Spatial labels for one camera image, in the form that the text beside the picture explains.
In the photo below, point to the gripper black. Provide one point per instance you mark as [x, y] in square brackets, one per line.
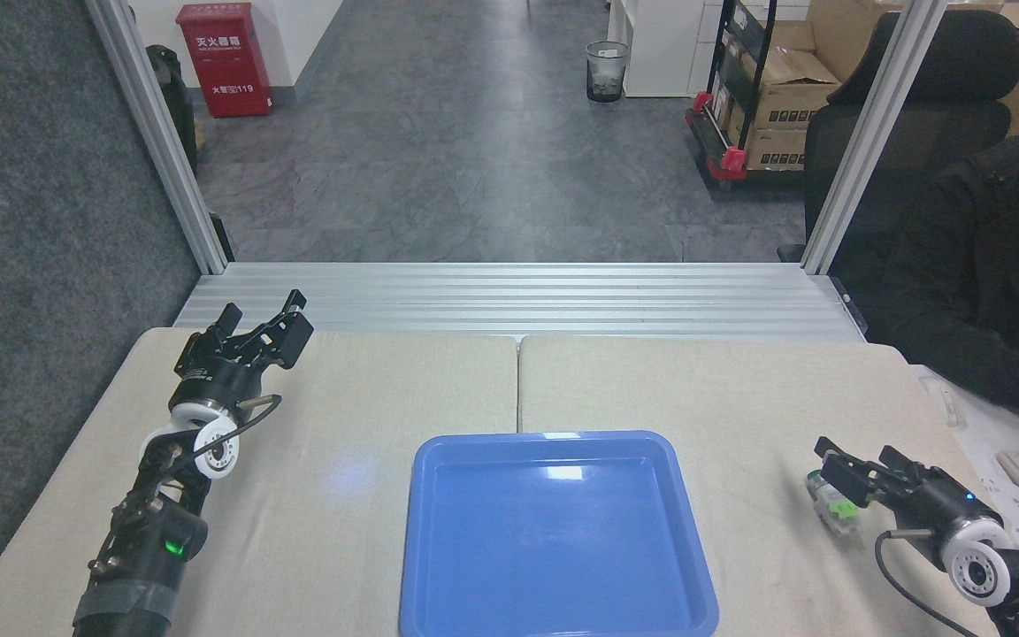
[947, 500]
[218, 376]

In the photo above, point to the blue plastic tray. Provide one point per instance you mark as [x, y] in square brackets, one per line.
[554, 540]

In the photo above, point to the white power strip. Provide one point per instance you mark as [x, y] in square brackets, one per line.
[1015, 515]

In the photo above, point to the person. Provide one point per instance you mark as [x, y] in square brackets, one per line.
[978, 283]

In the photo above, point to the grey felt partition panel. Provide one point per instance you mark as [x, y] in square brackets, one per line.
[41, 265]

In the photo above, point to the red fire extinguisher box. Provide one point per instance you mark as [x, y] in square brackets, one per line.
[225, 57]

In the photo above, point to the small cardboard box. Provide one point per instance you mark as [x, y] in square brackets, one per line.
[775, 149]

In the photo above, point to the black cart with red corners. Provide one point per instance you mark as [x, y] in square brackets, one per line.
[722, 150]

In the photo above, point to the black office chair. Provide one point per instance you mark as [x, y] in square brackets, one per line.
[934, 115]

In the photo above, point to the open cardboard box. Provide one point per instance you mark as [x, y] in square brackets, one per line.
[788, 88]

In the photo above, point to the white cabinet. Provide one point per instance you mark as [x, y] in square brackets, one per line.
[660, 44]

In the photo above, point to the silver aluminium post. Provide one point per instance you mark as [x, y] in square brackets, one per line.
[160, 133]
[872, 133]

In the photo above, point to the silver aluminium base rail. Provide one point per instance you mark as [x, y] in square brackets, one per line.
[518, 301]

